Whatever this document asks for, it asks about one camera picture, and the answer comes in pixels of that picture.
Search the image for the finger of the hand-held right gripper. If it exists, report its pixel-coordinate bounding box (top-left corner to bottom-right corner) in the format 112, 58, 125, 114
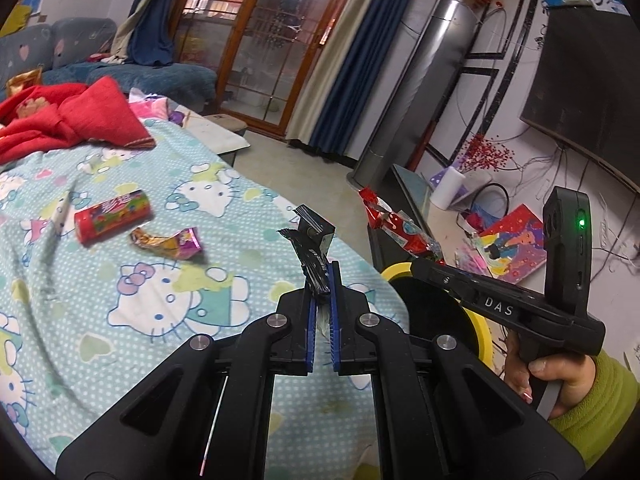
410, 257, 476, 307

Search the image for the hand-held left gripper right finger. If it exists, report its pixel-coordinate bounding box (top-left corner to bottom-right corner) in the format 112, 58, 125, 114
327, 260, 586, 480

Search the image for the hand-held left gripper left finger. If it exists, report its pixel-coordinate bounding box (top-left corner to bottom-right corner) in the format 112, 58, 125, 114
55, 280, 318, 480

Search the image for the yellow rimmed waste bin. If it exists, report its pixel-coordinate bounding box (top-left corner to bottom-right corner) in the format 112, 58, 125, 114
380, 261, 493, 366

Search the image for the black snack wrapper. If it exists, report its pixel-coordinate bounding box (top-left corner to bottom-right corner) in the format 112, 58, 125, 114
276, 205, 335, 297

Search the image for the shiny red snack wrapper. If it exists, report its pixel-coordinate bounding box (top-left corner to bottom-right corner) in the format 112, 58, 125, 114
359, 186, 447, 265

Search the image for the person's right forearm green sleeve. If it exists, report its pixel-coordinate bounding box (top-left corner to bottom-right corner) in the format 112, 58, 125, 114
547, 350, 640, 471

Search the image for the person's right hand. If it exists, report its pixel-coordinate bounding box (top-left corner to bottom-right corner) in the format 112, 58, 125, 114
502, 332, 598, 418

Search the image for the colourful picture book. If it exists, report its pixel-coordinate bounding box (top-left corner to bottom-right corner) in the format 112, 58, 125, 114
465, 203, 548, 283

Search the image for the white paper towel roll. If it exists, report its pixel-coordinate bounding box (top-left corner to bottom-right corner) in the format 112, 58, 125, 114
430, 166, 466, 210

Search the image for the television cabinet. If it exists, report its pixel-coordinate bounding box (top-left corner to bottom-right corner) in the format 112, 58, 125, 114
367, 164, 551, 321

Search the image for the red berry branch decoration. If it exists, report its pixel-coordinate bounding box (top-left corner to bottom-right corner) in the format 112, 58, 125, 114
452, 135, 516, 173

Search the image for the purple gold snack wrapper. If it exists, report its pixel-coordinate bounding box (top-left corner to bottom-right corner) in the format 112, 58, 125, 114
130, 226, 205, 262

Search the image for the grey tower air conditioner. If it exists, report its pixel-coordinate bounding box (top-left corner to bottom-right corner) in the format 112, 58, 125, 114
347, 0, 478, 196

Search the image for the cartoon cat printed blanket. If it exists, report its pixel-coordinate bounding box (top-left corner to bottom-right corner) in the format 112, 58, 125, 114
0, 102, 416, 476

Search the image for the white coffee table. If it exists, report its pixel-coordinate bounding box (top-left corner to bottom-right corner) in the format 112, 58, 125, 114
170, 107, 251, 166

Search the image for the grey stool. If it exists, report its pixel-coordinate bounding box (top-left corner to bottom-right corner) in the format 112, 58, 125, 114
202, 114, 248, 136

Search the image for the red candy tube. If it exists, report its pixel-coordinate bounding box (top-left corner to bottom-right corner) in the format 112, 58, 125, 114
74, 189, 153, 247

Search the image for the blue beige curtain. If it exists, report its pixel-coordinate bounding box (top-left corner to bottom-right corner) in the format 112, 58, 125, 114
110, 0, 188, 68
285, 0, 426, 156

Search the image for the pink cloth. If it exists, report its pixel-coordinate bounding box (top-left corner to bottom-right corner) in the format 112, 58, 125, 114
127, 87, 173, 121

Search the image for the wooden glass door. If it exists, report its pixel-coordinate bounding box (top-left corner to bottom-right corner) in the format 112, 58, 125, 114
167, 0, 361, 141

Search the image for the blue grey sofa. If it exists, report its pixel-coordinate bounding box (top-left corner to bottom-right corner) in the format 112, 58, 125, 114
0, 17, 218, 116

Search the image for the red fleece blanket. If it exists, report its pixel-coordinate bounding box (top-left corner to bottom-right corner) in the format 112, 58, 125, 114
0, 76, 156, 166

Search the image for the gold red packet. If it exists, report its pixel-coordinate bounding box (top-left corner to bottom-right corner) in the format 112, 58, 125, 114
5, 67, 43, 98

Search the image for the black cable hoop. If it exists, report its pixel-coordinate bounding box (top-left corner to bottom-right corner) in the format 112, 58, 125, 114
467, 184, 511, 217

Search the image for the white cable bundle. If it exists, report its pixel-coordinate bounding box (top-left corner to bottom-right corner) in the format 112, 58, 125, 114
515, 125, 640, 271

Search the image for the wall mounted television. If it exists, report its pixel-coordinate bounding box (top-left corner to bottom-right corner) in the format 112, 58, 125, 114
520, 2, 640, 191

